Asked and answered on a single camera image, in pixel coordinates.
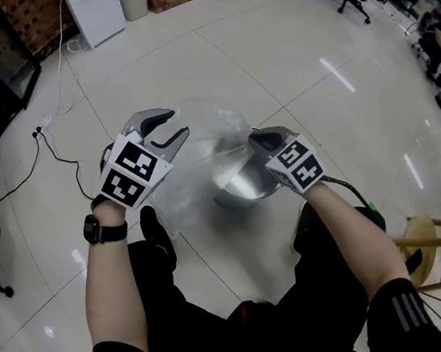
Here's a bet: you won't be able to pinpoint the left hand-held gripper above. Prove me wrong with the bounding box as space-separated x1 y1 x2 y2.
89 105 200 215

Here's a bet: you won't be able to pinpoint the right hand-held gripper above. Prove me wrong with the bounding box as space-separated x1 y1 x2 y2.
246 119 327 201

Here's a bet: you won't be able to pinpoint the clear plastic bin liner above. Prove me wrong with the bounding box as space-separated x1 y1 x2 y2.
132 88 272 245

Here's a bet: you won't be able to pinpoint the steel trash bin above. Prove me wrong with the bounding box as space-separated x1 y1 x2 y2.
204 136 289 214

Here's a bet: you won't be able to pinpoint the person's left forearm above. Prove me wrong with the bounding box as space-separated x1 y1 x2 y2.
70 197 152 352

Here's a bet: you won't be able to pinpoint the person's right forearm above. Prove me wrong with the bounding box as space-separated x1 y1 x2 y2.
302 170 416 311

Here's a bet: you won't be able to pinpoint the person's right black shoe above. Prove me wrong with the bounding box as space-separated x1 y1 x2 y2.
287 201 322 255

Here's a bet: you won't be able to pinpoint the person's black shoe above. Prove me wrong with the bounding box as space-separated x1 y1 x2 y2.
138 201 179 271
287 201 322 255

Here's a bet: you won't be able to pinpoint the person's left black shoe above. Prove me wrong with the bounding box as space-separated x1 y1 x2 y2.
138 201 179 271

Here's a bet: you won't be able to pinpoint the white power strip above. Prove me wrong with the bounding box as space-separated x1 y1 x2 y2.
35 114 56 135

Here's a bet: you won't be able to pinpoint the black wristwatch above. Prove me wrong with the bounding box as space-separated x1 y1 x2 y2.
81 209 131 247

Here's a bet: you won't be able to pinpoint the small white waste bin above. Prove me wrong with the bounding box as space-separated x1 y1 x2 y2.
118 0 152 23

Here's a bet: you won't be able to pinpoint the white water dispenser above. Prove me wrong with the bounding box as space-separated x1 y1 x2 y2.
62 0 130 53

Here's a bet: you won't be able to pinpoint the black phone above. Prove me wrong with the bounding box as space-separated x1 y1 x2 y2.
404 248 426 275

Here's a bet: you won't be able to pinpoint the person's black trousers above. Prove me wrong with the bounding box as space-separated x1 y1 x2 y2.
123 191 405 352

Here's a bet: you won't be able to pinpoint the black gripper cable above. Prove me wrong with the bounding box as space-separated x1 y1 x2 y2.
320 168 388 238

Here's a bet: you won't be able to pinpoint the black floor cable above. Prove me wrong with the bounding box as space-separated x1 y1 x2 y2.
0 122 105 215

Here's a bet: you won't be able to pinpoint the white power cable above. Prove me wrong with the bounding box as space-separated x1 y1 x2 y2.
39 0 98 118

